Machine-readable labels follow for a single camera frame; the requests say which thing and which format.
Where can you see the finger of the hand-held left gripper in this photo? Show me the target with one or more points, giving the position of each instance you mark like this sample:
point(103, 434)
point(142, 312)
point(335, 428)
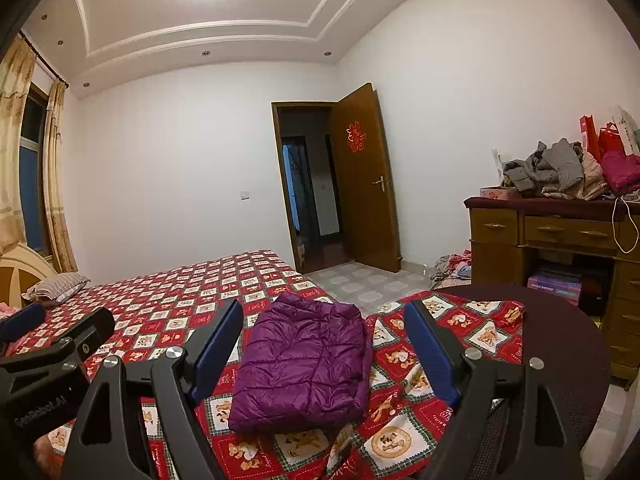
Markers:
point(95, 325)
point(22, 320)

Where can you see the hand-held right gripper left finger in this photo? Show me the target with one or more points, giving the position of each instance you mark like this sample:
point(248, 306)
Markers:
point(215, 355)

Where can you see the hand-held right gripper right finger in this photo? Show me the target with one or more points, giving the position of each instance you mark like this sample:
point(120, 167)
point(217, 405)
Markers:
point(430, 355)

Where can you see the purple puffer jacket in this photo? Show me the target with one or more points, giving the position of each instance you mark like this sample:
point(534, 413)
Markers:
point(300, 360)

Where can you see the clothes pile on floor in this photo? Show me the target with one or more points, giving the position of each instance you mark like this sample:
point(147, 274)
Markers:
point(450, 270)

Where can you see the grey clothes pile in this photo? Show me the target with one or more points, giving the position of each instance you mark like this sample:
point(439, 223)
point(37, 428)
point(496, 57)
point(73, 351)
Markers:
point(545, 167)

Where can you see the pink folded blanket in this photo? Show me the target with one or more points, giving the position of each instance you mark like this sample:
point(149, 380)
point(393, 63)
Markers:
point(4, 310)

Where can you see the striped pillow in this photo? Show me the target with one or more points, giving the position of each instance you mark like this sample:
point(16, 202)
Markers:
point(55, 287)

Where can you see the cream wooden headboard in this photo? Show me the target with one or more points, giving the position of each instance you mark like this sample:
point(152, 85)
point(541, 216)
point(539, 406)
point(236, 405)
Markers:
point(20, 270)

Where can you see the red checkered printed bed sheet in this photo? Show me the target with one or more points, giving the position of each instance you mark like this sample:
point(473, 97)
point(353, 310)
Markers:
point(165, 290)

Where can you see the dark round table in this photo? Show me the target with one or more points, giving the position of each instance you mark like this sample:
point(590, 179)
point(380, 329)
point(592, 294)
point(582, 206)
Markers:
point(560, 340)

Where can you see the cardboard box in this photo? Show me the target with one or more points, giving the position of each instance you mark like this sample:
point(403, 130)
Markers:
point(300, 255)

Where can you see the wooden desk with drawers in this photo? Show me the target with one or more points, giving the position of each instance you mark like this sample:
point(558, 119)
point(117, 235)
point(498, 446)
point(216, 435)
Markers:
point(500, 240)

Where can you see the narrow beige patterned curtain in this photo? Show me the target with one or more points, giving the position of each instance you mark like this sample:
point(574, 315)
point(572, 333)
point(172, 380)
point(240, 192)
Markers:
point(55, 185)

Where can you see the purple shoe box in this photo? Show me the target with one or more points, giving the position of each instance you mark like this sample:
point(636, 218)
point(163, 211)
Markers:
point(555, 285)

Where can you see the brown wooden door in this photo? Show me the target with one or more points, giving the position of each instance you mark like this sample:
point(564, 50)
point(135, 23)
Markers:
point(365, 210)

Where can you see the wide beige patterned curtain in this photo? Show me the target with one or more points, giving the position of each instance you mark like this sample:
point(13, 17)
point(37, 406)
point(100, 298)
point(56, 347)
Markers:
point(12, 160)

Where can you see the window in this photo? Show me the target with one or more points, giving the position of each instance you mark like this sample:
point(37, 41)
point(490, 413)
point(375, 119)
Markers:
point(32, 160)

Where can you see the pink flat box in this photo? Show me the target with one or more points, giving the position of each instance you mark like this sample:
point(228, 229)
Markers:
point(500, 192)

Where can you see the dark red desk cover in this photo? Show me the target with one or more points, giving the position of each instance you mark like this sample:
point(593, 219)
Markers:
point(550, 206)

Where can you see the white card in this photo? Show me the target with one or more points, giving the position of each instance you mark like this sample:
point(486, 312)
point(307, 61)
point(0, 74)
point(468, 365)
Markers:
point(497, 162)

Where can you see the red paper door decoration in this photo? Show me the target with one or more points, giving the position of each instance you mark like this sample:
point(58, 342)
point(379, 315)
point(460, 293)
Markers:
point(355, 136)

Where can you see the beige jacket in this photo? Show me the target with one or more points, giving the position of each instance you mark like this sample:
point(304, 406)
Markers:
point(590, 180)

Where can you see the curtain rod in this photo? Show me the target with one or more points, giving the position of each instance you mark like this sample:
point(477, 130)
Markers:
point(45, 62)

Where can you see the magenta jacket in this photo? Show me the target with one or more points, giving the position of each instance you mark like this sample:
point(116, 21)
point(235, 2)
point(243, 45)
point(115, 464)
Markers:
point(622, 172)

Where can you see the narrow red gift bag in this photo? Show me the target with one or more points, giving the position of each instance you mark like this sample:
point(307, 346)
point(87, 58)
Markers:
point(589, 135)

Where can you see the wide red gift bag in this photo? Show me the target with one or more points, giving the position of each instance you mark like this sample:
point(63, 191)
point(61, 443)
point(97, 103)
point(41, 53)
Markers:
point(610, 140)

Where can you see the white paper bag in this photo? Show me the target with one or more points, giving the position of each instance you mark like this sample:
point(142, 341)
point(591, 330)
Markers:
point(627, 127)

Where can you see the brown door frame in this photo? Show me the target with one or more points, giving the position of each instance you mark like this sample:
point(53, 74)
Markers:
point(276, 185)

